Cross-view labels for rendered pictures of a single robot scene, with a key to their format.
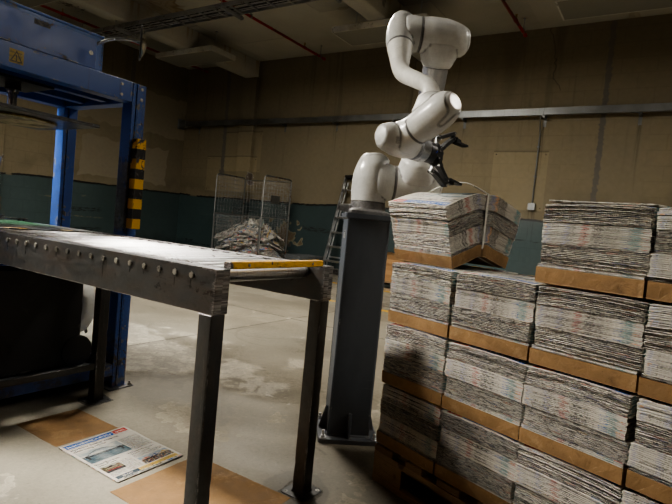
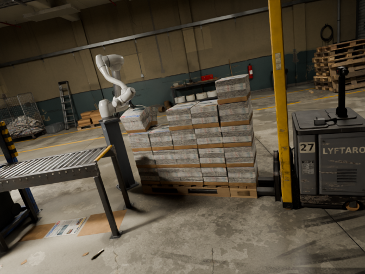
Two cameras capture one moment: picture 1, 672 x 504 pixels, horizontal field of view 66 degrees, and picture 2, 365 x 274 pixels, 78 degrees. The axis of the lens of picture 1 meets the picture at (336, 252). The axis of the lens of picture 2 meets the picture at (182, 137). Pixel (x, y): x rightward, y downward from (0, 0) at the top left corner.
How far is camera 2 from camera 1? 1.06 m
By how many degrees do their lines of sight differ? 30
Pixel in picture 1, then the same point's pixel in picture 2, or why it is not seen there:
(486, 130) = (114, 48)
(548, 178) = (144, 63)
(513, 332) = (168, 143)
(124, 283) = (60, 179)
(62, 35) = not seen: outside the picture
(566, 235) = (172, 118)
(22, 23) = not seen: outside the picture
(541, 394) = (179, 155)
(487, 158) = not seen: hidden behind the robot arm
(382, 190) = (111, 111)
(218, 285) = (96, 167)
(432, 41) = (113, 63)
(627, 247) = (187, 118)
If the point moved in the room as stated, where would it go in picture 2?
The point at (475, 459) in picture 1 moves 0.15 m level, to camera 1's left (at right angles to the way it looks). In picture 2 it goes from (169, 175) to (158, 180)
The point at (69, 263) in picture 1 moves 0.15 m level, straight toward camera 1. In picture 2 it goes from (29, 181) to (37, 183)
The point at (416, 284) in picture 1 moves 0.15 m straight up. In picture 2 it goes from (137, 139) to (134, 127)
